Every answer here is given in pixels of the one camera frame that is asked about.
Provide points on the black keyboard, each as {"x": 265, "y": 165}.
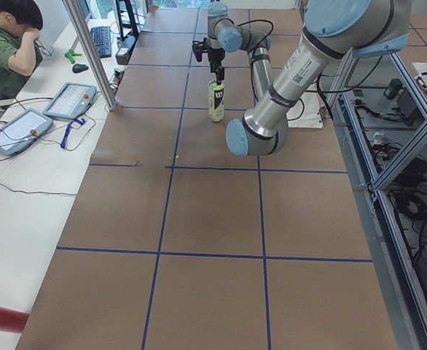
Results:
{"x": 101, "y": 37}

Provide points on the aluminium frame column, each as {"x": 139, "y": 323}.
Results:
{"x": 83, "y": 33}

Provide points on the far grey teach pendant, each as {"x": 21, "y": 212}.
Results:
{"x": 71, "y": 101}

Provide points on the black computer mouse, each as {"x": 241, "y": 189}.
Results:
{"x": 79, "y": 68}

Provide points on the brown paper table cover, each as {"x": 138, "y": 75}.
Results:
{"x": 174, "y": 243}

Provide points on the green plastic tool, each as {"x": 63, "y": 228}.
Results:
{"x": 71, "y": 54}

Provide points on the near grey teach pendant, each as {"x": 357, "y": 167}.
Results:
{"x": 21, "y": 132}

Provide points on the aluminium frame rack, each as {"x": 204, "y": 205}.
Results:
{"x": 381, "y": 116}

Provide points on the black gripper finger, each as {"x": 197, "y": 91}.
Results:
{"x": 218, "y": 74}
{"x": 221, "y": 75}

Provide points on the red cylinder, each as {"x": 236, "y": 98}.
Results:
{"x": 12, "y": 321}

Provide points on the clear plastic ball canister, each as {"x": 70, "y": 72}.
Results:
{"x": 215, "y": 102}

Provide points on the grey teach pendant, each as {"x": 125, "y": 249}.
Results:
{"x": 21, "y": 132}
{"x": 71, "y": 101}

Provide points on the person in green shirt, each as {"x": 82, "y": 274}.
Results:
{"x": 20, "y": 26}

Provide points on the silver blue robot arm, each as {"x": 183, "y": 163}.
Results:
{"x": 330, "y": 30}

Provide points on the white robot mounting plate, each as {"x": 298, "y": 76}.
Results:
{"x": 305, "y": 113}

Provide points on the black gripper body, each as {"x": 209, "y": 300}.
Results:
{"x": 214, "y": 55}

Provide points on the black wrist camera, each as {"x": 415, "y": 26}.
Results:
{"x": 199, "y": 48}

